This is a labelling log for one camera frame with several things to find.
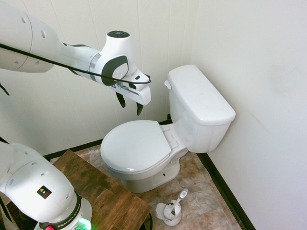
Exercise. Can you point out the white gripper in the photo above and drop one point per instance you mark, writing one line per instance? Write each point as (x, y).
(140, 92)

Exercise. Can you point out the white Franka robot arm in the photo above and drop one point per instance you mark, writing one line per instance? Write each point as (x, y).
(36, 43)

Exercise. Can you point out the white toilet seat lid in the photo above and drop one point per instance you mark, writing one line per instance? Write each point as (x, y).
(135, 146)

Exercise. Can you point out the white flush lever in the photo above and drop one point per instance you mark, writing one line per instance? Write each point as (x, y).
(167, 84)

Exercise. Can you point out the white toilet tank lid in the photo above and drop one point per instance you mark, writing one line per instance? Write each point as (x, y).
(201, 95)

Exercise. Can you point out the white toilet bowl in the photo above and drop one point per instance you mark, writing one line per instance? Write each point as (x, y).
(153, 172)

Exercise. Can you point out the white toilet tank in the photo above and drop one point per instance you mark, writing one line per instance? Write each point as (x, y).
(199, 127)

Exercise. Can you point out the white toilet brush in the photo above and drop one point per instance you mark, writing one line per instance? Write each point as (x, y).
(174, 204)

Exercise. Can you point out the white toilet brush holder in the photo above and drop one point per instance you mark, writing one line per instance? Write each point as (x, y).
(169, 214)

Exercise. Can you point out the brown wooden table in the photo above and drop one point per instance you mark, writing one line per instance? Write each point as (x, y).
(103, 189)

